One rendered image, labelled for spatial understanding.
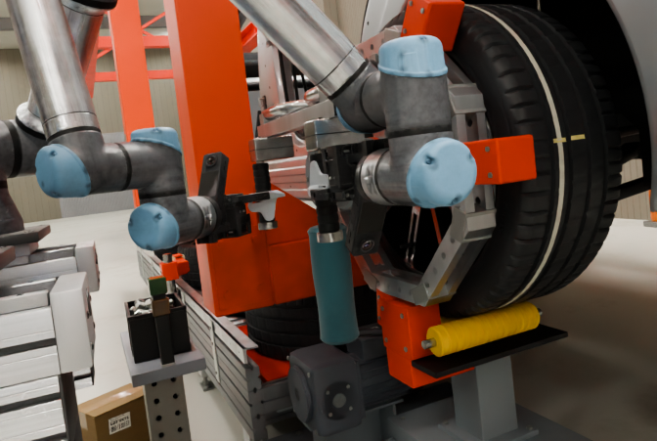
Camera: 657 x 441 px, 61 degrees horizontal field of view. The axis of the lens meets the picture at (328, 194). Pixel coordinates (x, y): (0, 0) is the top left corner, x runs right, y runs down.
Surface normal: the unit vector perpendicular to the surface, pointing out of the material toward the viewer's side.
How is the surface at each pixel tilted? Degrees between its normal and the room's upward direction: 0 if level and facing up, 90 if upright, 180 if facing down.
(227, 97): 90
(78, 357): 90
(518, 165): 90
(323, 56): 106
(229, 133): 90
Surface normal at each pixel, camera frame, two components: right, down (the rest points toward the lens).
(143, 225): -0.36, 0.09
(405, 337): -0.91, 0.13
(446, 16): 0.40, 0.57
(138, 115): 0.40, 0.00
